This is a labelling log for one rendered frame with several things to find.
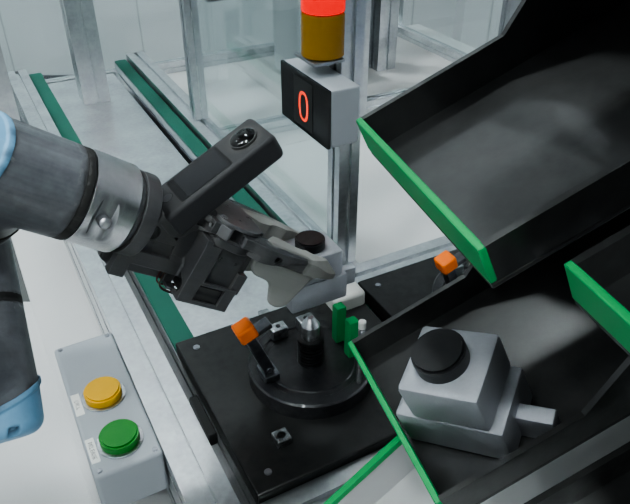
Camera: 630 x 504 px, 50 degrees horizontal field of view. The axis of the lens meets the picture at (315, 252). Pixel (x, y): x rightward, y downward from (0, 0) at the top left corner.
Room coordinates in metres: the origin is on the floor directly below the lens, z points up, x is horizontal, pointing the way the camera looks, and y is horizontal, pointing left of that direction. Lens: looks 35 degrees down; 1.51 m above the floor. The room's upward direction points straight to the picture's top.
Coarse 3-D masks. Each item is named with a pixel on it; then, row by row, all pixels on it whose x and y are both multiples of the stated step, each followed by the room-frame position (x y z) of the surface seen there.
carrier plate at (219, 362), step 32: (256, 320) 0.64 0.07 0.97; (288, 320) 0.64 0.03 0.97; (192, 352) 0.58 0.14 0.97; (224, 352) 0.58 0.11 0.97; (224, 384) 0.53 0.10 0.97; (224, 416) 0.48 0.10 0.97; (256, 416) 0.48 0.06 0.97; (352, 416) 0.48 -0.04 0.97; (384, 416) 0.48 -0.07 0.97; (256, 448) 0.44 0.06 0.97; (288, 448) 0.44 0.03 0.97; (320, 448) 0.44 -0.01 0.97; (352, 448) 0.44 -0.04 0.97; (256, 480) 0.40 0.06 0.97; (288, 480) 0.40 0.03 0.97
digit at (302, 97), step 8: (296, 80) 0.77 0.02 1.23; (296, 88) 0.77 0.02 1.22; (304, 88) 0.75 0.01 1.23; (296, 96) 0.77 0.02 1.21; (304, 96) 0.75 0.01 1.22; (296, 104) 0.77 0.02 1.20; (304, 104) 0.75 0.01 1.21; (296, 112) 0.77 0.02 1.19; (304, 112) 0.75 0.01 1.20; (296, 120) 0.77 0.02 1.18; (304, 120) 0.75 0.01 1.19
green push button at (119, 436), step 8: (112, 424) 0.47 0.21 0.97; (120, 424) 0.47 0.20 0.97; (128, 424) 0.47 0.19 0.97; (136, 424) 0.47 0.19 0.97; (104, 432) 0.46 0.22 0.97; (112, 432) 0.46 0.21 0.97; (120, 432) 0.46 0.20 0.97; (128, 432) 0.46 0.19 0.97; (136, 432) 0.46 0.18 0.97; (104, 440) 0.45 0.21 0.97; (112, 440) 0.45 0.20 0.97; (120, 440) 0.45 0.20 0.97; (128, 440) 0.45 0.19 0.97; (136, 440) 0.45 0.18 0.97; (104, 448) 0.44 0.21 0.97; (112, 448) 0.44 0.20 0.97; (120, 448) 0.44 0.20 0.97; (128, 448) 0.44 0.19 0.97
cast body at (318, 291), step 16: (288, 240) 0.56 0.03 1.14; (304, 240) 0.54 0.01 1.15; (320, 240) 0.54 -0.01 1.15; (320, 256) 0.53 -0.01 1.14; (336, 256) 0.54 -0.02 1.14; (336, 272) 0.54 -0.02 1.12; (352, 272) 0.57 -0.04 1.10; (304, 288) 0.52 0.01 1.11; (320, 288) 0.53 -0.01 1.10; (336, 288) 0.54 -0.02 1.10; (288, 304) 0.52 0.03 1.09; (304, 304) 0.52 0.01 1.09; (320, 304) 0.53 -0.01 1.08
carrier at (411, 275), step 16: (400, 272) 0.74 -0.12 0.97; (416, 272) 0.74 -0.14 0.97; (432, 272) 0.74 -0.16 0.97; (368, 288) 0.70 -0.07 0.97; (384, 288) 0.70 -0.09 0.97; (400, 288) 0.70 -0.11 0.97; (416, 288) 0.70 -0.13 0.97; (432, 288) 0.68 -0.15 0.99; (384, 304) 0.67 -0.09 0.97; (400, 304) 0.67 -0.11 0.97; (384, 320) 0.66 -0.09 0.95
